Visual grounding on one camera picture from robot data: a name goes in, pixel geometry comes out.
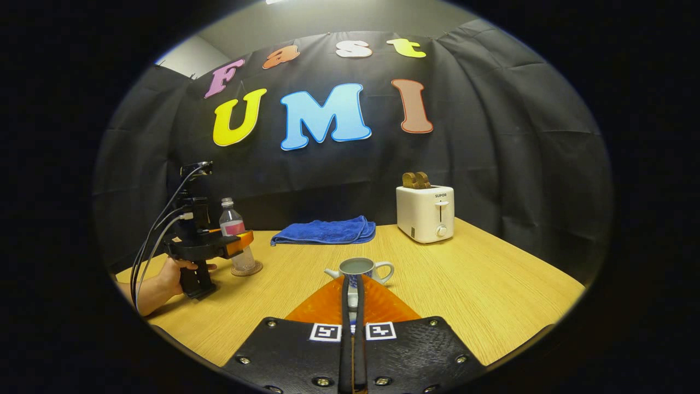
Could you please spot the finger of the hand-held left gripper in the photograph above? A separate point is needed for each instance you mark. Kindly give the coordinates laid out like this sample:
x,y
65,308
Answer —
x,y
240,242

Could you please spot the white blue-patterned teacup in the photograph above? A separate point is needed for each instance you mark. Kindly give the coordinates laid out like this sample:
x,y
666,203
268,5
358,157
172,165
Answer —
x,y
363,268

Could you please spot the round brown coaster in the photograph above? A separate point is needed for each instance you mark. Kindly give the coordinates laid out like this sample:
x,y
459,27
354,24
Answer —
x,y
249,270

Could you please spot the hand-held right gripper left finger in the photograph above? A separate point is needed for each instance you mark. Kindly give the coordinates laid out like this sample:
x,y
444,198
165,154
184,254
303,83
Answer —
x,y
344,312

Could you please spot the black backdrop cloth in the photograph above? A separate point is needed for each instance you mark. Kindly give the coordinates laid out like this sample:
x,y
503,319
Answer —
x,y
492,148

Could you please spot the white toaster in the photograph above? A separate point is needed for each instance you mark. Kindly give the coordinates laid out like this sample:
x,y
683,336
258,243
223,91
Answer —
x,y
424,216

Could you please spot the clear plastic water bottle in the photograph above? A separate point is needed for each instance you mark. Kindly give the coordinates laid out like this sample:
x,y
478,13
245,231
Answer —
x,y
232,221

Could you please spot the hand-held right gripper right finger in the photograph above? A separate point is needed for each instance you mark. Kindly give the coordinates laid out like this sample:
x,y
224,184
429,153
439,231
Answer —
x,y
361,312

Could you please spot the blue folded towel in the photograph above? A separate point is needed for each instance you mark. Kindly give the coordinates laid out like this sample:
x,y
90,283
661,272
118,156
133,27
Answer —
x,y
328,231

